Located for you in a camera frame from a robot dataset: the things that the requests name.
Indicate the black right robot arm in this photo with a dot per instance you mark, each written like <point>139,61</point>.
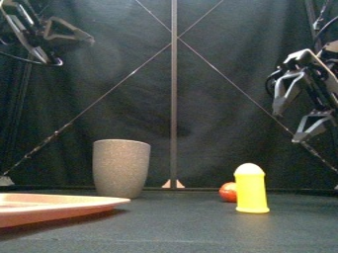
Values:
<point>323,19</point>

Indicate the yellow toy drumstick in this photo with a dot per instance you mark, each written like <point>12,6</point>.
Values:
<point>250,189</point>

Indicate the pink plate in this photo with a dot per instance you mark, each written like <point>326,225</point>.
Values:
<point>48,207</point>

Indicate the black backdrop cloth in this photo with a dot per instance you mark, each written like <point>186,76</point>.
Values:
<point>219,131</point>

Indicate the red toy tomato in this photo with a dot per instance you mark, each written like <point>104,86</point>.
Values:
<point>227,192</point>

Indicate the grey speckled cup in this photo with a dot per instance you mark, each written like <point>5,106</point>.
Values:
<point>120,168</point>

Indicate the diagonal metal frame brace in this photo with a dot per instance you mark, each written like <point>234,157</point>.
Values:
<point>110,92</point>
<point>228,82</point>

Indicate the vertical metal frame post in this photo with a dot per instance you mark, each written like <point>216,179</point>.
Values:
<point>174,99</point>

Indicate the post foot bracket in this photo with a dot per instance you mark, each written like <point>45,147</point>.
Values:
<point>172,184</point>

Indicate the corner foot bracket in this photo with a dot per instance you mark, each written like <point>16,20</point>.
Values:
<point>5,181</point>

